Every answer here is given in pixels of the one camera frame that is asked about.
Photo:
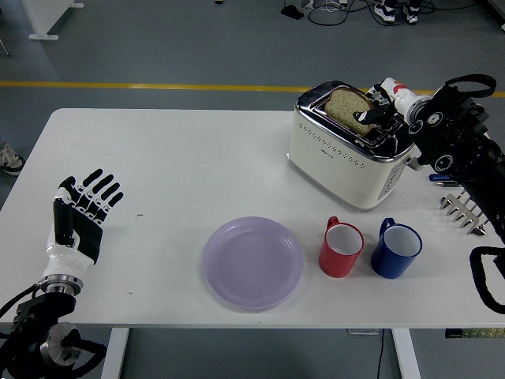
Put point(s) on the black foot pedal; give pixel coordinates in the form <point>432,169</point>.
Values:
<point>292,12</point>

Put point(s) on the black table control panel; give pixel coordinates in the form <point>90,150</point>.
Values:
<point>473,333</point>

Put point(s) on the white table leg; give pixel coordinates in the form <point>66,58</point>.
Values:
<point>406,355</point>
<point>114,355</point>

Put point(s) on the blue enamel mug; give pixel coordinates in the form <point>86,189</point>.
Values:
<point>388,264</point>

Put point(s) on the black pen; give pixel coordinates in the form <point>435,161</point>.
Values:
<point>446,184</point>

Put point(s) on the cream and chrome toaster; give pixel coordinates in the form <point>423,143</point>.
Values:
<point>335,166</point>

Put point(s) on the white furniture base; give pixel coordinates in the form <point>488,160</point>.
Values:
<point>43,19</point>

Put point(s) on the silver metal toast rack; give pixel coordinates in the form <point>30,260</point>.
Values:
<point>461,215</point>

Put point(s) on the red enamel mug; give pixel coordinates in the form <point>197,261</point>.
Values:
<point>335,262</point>

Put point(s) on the blue pen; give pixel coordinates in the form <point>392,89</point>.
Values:
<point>438,177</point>

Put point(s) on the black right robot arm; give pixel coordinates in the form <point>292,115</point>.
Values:
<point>457,138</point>

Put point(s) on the person's grey white sneaker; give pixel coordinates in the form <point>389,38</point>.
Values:
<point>11,160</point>

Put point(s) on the purple plastic plate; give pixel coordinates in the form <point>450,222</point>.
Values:
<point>252,264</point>

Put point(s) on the brown bread slice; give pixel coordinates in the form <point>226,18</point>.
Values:
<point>345,108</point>

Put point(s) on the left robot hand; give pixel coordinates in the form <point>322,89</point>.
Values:
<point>87,237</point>

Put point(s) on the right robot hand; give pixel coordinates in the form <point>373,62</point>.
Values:
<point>398,94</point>

